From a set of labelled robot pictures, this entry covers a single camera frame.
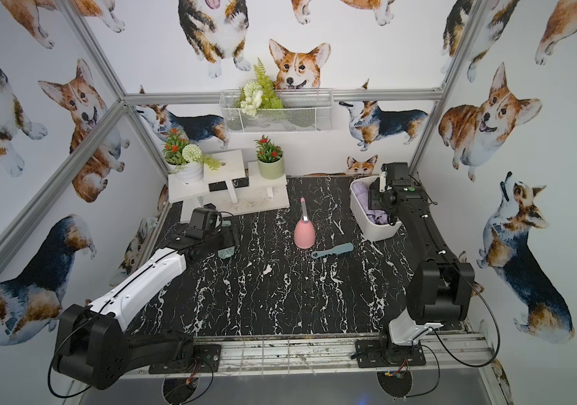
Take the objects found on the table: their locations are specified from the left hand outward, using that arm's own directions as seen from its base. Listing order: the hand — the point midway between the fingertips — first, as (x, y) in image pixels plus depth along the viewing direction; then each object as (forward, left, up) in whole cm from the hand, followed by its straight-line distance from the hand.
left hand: (231, 229), depth 86 cm
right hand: (+8, -50, +8) cm, 51 cm away
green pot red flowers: (+22, -13, +13) cm, 28 cm away
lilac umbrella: (+17, -48, 0) cm, 51 cm away
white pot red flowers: (+20, +16, +13) cm, 29 cm away
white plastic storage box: (+4, -51, -9) cm, 52 cm away
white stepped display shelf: (+22, +6, -2) cm, 23 cm away
